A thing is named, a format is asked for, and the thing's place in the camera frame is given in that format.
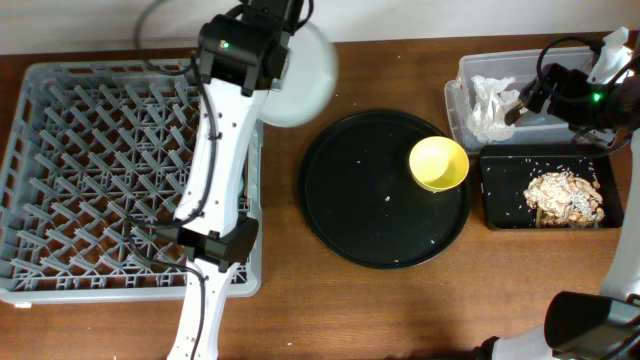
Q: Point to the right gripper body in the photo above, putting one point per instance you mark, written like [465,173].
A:
[582,103]

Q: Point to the gold snack wrapper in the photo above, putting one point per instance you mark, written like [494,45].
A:
[514,114]

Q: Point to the white napkin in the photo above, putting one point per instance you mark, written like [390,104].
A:
[487,120]

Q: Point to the food scraps pile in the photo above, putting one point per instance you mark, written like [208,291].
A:
[565,200]

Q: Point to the yellow bowl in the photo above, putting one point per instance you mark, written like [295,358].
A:
[438,163]

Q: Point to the grey plate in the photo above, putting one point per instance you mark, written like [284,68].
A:
[308,82]

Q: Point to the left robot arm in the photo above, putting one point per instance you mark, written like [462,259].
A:
[241,53]

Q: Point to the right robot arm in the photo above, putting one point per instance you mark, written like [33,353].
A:
[577,325]

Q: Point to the grey dishwasher rack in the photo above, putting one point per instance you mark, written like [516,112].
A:
[96,151]

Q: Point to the clear plastic bin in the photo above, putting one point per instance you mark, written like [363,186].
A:
[459,94]

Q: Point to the black rectangular tray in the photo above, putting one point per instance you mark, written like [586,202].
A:
[506,171]

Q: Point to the round black tray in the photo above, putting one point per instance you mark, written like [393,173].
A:
[358,196]

